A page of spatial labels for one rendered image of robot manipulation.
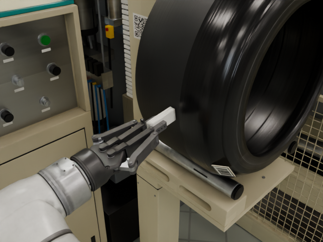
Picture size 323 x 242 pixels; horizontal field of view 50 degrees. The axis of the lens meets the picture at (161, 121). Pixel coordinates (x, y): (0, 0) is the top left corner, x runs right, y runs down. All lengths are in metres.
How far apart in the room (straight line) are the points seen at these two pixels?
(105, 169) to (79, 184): 0.05
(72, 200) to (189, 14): 0.41
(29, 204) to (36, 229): 0.04
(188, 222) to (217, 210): 1.11
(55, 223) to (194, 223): 1.53
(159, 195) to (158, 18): 0.77
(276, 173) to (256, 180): 0.08
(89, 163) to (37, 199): 0.10
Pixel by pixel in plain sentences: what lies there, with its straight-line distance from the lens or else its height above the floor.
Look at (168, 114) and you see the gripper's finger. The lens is 0.71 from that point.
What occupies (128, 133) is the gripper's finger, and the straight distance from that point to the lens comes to 0.68.
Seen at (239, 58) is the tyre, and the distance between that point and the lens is 0.66.
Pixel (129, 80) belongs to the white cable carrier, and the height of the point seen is 1.01.
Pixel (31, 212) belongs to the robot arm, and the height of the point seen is 1.14.
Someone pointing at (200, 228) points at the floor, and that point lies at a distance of 2.02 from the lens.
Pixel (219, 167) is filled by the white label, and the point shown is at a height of 1.03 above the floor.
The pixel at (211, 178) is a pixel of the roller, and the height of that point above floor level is 0.91.
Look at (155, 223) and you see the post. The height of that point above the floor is 0.42.
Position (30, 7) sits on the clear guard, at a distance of 1.09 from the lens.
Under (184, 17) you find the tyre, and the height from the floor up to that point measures 1.34.
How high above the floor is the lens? 1.53
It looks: 32 degrees down
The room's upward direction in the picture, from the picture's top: straight up
